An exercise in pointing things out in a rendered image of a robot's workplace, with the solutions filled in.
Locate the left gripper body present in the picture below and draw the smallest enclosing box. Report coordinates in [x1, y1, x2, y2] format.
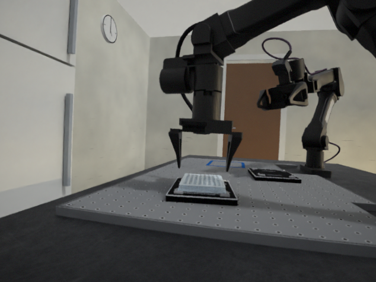
[170, 91, 243, 135]

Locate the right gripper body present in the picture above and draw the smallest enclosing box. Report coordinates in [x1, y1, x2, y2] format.
[267, 74, 302, 110]

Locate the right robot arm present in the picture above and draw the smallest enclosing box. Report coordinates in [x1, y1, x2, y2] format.
[272, 58, 345, 174]

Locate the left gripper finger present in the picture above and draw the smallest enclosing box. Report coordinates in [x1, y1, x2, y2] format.
[168, 131, 182, 168]
[226, 134, 243, 171]

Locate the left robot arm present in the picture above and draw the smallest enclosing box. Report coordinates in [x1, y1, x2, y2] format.
[159, 0, 376, 95]

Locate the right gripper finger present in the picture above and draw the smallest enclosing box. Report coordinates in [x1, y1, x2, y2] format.
[288, 82, 308, 107]
[257, 89, 270, 111]

